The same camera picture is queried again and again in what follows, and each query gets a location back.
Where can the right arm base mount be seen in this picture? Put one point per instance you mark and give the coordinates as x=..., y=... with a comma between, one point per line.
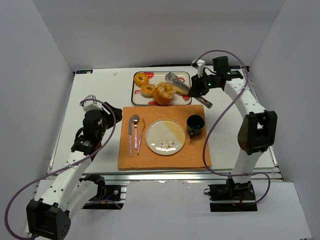
x=231, y=197

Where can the pink handled fork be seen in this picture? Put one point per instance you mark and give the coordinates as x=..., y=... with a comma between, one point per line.
x=141, y=137

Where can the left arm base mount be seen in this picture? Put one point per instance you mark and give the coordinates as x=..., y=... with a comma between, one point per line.
x=108, y=196

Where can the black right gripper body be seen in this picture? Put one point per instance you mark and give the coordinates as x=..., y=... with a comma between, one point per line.
x=195, y=90

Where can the dark green mug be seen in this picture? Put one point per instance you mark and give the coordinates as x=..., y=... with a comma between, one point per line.
x=194, y=125

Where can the strawberry pattern tray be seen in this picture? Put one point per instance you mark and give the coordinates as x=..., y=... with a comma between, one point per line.
x=155, y=77

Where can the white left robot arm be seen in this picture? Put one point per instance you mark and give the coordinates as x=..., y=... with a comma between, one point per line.
x=50, y=216

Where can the aluminium table frame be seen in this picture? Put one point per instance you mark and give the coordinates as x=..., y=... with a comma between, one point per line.
x=114, y=86

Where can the glazed donut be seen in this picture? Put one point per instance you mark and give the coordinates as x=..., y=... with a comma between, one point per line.
x=147, y=90
x=141, y=79

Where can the cream ceramic plate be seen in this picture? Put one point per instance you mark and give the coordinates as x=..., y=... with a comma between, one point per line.
x=165, y=137

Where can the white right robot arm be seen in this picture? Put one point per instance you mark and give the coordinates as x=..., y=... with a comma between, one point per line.
x=258, y=129

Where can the orange cloth placemat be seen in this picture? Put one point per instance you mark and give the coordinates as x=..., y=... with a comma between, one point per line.
x=189, y=157

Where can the large orange swirl bread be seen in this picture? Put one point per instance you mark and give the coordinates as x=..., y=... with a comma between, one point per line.
x=164, y=93

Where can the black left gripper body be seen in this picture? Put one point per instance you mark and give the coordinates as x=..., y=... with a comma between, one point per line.
x=113, y=111

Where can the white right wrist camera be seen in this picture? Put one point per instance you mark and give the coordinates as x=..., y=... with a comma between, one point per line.
x=199, y=64

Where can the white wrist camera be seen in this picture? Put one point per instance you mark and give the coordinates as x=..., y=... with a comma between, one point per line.
x=90, y=104
x=199, y=64

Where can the pink handled spoon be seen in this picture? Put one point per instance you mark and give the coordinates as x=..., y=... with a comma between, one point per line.
x=135, y=120

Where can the glazed donut in front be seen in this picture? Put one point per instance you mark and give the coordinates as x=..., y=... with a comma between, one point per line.
x=147, y=90

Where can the flat oval bread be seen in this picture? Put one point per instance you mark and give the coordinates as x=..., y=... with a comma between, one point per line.
x=181, y=91

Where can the metal serving tongs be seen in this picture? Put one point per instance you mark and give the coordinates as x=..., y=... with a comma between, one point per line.
x=175, y=81

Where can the pink handled knife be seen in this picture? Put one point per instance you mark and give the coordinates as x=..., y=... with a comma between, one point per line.
x=130, y=137

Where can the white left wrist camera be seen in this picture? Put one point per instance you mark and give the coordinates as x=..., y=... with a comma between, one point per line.
x=90, y=104

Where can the glazed donut at back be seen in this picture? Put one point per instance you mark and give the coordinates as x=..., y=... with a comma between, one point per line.
x=141, y=79

